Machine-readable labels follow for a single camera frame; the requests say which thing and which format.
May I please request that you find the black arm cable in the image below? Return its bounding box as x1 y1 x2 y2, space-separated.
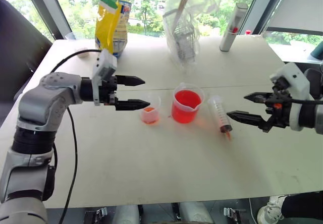
290 98 323 106
50 48 102 224

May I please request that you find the grey rounded robot leg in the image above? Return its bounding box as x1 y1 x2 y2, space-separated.
114 204 140 224
179 201 214 224

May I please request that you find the metal table clamp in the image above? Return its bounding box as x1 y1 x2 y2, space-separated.
84 207 109 224
223 207 247 222

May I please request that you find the wooden chopsticks pair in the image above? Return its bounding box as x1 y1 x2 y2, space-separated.
172 0 190 37

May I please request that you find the clear plastic bag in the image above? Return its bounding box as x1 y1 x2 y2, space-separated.
162 0 223 75

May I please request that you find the beaker with red liquid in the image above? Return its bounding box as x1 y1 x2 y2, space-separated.
171 82 205 125

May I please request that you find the metal wire rack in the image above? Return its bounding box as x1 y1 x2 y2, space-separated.
173 24 198 63

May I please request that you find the yellow snack bag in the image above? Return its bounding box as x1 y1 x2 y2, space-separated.
94 0 135 59

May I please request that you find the small white round object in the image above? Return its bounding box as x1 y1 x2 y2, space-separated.
75 46 90 59

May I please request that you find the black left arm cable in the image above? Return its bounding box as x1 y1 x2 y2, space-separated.
50 48 102 224

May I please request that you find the dark chair back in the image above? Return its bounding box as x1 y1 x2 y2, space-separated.
0 0 53 128

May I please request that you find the clear plastic syringe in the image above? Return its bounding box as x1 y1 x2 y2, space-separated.
207 95 234 142

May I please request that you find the white sneaker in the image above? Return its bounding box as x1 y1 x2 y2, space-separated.
256 195 288 224

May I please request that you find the dark teal object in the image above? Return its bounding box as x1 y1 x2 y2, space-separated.
310 40 323 58

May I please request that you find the black trouser leg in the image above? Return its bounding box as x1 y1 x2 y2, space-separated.
281 190 323 220

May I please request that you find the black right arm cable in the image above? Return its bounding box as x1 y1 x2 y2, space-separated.
290 98 323 106

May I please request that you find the white tube with red band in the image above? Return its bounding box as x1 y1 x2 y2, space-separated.
219 3 249 52

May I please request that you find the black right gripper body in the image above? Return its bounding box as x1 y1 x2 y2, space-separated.
262 79 291 133

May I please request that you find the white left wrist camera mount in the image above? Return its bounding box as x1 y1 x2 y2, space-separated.
91 48 118 106

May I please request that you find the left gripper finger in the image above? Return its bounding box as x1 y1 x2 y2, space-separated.
116 75 146 87
115 98 151 111

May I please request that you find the small clear measuring cup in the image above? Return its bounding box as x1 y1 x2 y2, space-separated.
140 92 162 126

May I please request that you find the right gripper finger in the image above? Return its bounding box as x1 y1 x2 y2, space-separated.
226 110 268 129
243 91 275 103

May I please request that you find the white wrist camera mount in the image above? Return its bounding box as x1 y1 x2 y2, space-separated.
91 48 118 106
269 62 311 132

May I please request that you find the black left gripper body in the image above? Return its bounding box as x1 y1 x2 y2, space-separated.
99 75 119 107

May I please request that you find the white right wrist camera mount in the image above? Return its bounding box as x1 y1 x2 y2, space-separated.
269 62 311 132

